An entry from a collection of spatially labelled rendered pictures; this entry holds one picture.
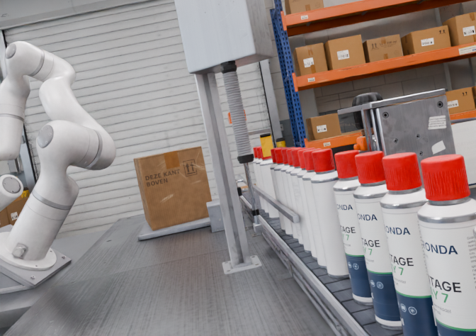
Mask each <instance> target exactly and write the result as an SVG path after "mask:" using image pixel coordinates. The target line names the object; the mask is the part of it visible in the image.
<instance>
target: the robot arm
mask: <svg viewBox="0 0 476 336"><path fill-rule="evenodd" d="M4 60H5V65H6V70H7V73H8V75H7V77H6V78H5V80H4V81H3V82H2V83H1V86H0V161H8V160H13V159H16V158H17V157H18V156H19V153H20V149H21V139H22V133H23V123H24V116H25V109H26V101H27V99H28V96H29V94H30V81H29V78H28V76H29V77H32V78H34V79H37V80H40V81H42V82H43V84H42V85H41V87H40V89H39V97H40V101H41V103H42V106H43V108H44V109H45V112H46V114H47V115H48V116H49V118H50V119H51V121H50V122H49V123H47V124H46V125H44V126H43V127H42V129H41V130H40V132H39V133H38V136H37V138H36V147H37V151H38V156H39V158H40V166H41V168H40V176H39V179H38V181H37V183H36V185H35V187H34V189H33V190H32V192H31V194H30V196H29V198H28V200H27V201H26V203H25V205H24V207H23V210H22V211H21V213H20V215H19V217H18V219H17V221H16V222H15V224H14V226H13V228H12V230H11V232H4V233H0V258H1V259H2V260H4V261H5V262H8V263H9V264H12V265H14V266H15V267H19V268H22V269H27V270H32V271H44V270H47V269H50V268H52V267H53V266H54V264H55V262H56V260H57V258H56V255H55V253H54V252H53V250H52V249H51V248H50V247H51V245H52V243H53V241H54V239H55V238H56V236H57V234H58V232H59V231H60V228H61V227H62V224H63V222H64V221H65V219H66V217H67V215H68V214H69V212H70V210H71V208H72V206H73V205H74V202H75V201H76V199H77V196H78V194H79V187H78V185H77V183H76V182H75V180H73V179H72V178H71V177H70V176H68V175H67V167H68V166H69V165H71V166H74V167H80V168H83V169H89V170H102V169H105V168H107V167H109V166H110V165H111V164H112V163H113V160H114V159H115V154H116V148H115V143H114V142H113V139H112V138H111V136H110V135H109V134H108V133H107V132H106V131H105V130H104V128H103V127H102V126H101V125H100V124H99V123H98V122H97V121H96V120H94V119H93V118H92V117H91V116H90V115H89V114H88V113H87V112H86V111H85V110H84V109H83V108H82V107H81V106H80V104H79V103H78V101H77V99H76V97H75V95H74V93H73V91H72V89H71V85H72V84H73V83H74V80H75V78H76V73H75V71H74V68H73V67H72V66H71V65H70V64H69V63H68V62H67V61H65V60H63V59H62V58H60V57H58V56H56V55H53V54H52V53H50V52H47V51H45V50H43V49H41V48H39V47H37V46H35V45H32V44H30V43H27V42H23V41H17V42H14V43H11V44H10V45H9V46H8V47H7V49H6V51H5V55H4ZM22 193H23V185H22V183H21V181H20V180H19V179H18V178H17V177H15V176H13V175H10V174H5V175H3V176H1V177H0V211H2V210H3V209H4V208H5V207H7V206H8V205H9V204H10V203H12V202H13V201H14V200H16V199H17V198H18V197H19V196H20V195H21V194H22Z"/></svg>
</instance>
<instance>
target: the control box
mask: <svg viewBox="0 0 476 336"><path fill-rule="evenodd" d="M174 1H175V5H176V12H177V16H178V23H179V27H180V31H181V37H182V41H183V48H184V52H185V56H186V63H187V67H188V72H189V74H208V73H212V72H214V73H215V74H217V73H220V72H221V70H220V68H221V67H220V63H222V62H226V61H232V60H235V65H236V66H237V68H238V67H242V66H245V65H250V64H252V63H255V62H260V61H262V60H267V59H270V58H272V57H274V54H273V46H272V42H271V35H270V30H269V27H268V19H267V15H266V8H265V4H264V0H174Z"/></svg>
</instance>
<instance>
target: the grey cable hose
mask: <svg viewBox="0 0 476 336"><path fill-rule="evenodd" d="M220 67H221V68H220V70H221V73H222V75H223V81H224V85H225V90H226V91H225V92H226V95H227V99H228V100H227V101H228V102H227V103H228V106H229V111H230V115H231V116H230V117H231V122H232V124H233V125H232V126H233V129H234V130H233V131H234V135H235V137H234V138H235V139H234V140H236V141H235V142H236V147H237V151H238V153H237V154H238V157H237V160H238V161H239V163H240V164H244V163H248V162H253V161H254V153H252V150H251V145H250V144H251V143H250V139H249V136H248V135H249V134H248V132H247V131H248V129H247V125H246V124H247V123H246V120H245V119H246V118H245V117H246V116H245V113H244V109H243V102H242V97H241V96H242V95H240V94H241V93H240V88H239V87H240V86H239V84H238V83H239V81H238V77H237V72H236V71H237V66H236V65H235V60H232V61H226V62H222V63H220Z"/></svg>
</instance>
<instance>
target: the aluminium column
mask: <svg viewBox="0 0 476 336"><path fill-rule="evenodd" d="M194 75H195V82H196V86H197V90H198V96H199V100H200V107H201V111H202V115H203V122H204V126H205V132H206V136H207V140H208V147H209V151H210V158H211V162H212V168H213V172H214V176H215V183H216V187H217V194H218V198H219V202H220V208H221V212H222V219H223V223H224V227H225V234H226V238H227V244H228V248H229V255H230V259H231V263H232V267H233V268H237V267H243V266H246V265H250V264H251V257H250V254H249V247H248V243H247V236H246V232H245V228H244V221H243V217H242V210H241V206H240V202H239V196H238V192H237V185H236V181H235V177H234V170H233V166H232V159H231V155H230V149H229V145H228V140H227V134H226V130H225V123H224V118H223V114H222V108H221V104H220V97H219V93H218V89H217V82H216V78H215V73H214V72H212V73H208V74H194Z"/></svg>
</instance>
